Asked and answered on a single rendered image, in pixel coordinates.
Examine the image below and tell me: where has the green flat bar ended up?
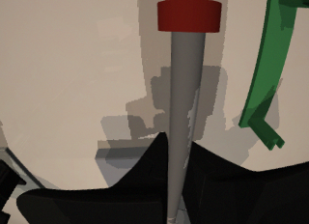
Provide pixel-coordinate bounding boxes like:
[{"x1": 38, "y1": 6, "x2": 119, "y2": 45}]
[{"x1": 239, "y1": 0, "x2": 309, "y2": 151}]

